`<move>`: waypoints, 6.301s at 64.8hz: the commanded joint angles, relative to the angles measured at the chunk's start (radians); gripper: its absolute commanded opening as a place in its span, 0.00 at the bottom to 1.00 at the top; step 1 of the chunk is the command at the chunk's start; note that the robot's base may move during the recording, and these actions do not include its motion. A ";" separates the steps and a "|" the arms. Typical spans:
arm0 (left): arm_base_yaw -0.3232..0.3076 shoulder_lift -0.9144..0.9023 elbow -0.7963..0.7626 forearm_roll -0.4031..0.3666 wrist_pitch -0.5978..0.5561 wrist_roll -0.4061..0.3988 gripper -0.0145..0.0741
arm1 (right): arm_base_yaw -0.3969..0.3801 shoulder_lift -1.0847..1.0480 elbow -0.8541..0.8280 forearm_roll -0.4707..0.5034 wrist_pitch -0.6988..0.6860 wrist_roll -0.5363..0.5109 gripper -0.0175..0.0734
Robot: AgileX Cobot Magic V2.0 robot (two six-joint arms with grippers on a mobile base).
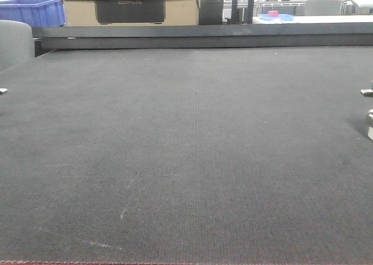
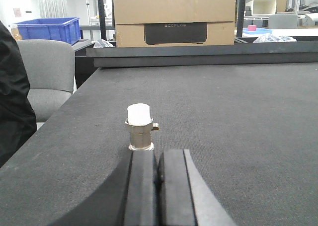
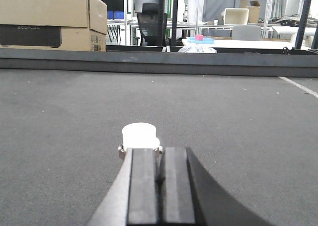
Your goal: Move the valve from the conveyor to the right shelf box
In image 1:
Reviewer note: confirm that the silver metal valve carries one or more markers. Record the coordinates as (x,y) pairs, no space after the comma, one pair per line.
(368,117)

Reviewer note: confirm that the large cardboard box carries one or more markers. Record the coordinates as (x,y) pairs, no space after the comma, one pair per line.
(131,12)

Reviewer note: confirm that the pink tape roll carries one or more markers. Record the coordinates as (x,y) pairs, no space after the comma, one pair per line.
(273,13)

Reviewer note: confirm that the blue tray on table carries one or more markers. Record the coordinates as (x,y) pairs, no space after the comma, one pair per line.
(278,17)

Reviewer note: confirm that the white background table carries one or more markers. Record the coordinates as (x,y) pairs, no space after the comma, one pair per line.
(321,19)

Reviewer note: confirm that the blue plastic crate background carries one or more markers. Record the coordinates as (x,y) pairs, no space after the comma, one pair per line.
(35,13)

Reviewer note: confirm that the black conveyor end frame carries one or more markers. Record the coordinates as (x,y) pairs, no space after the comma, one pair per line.
(213,37)

